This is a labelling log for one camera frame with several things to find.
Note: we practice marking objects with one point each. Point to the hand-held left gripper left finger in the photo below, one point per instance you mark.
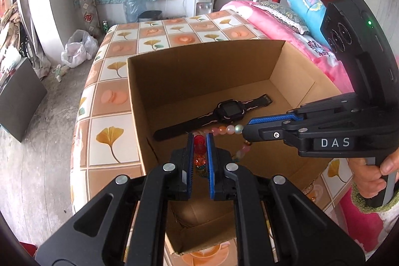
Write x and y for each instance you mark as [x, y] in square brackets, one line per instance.
[188, 166]

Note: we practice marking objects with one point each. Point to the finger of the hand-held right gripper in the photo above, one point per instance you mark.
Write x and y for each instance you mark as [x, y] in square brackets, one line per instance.
[271, 120]
[265, 134]

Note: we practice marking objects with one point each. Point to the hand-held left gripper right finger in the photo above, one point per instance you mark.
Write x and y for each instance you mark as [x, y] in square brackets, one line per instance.
[209, 160]

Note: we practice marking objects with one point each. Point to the brown cardboard box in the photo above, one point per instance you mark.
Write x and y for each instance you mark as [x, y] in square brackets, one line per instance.
[187, 82]

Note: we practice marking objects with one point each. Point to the person's right forearm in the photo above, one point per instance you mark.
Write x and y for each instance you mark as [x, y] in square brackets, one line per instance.
[361, 205]

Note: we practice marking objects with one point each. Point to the person's right hand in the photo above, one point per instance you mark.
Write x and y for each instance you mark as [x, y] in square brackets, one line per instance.
[363, 175]

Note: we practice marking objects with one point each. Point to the black smartwatch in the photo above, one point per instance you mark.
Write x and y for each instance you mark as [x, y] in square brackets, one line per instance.
[227, 108]

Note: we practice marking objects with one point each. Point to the blue cartoon print pillow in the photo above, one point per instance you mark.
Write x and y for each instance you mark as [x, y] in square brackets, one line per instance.
[305, 4]

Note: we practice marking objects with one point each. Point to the grey green lace pillow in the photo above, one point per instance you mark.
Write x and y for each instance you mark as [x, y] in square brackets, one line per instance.
[280, 13]

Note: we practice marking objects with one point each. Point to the leaf print table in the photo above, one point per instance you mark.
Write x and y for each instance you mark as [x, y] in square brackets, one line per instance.
[109, 135]

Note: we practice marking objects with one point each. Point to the pink floral blanket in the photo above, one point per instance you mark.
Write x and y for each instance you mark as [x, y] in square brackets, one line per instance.
[274, 26]

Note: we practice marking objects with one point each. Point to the white water dispenser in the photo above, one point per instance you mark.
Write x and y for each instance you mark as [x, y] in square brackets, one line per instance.
[199, 5]

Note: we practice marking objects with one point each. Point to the black bin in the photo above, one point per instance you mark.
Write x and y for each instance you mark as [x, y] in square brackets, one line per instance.
[150, 16]

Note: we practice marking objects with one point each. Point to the white plastic bag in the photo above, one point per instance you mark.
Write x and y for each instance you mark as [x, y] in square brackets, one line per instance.
[76, 49]

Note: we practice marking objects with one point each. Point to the clear empty water jug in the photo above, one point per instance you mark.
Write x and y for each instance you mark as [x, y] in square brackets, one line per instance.
[134, 9]

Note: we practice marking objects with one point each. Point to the dark flat board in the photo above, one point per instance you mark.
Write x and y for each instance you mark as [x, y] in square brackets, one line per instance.
[18, 104]

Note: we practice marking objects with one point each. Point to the patchwork print bolster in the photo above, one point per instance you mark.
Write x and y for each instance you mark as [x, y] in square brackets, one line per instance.
[87, 4]

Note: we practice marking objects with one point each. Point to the clutter pile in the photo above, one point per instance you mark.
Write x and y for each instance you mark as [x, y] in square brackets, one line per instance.
[12, 35]

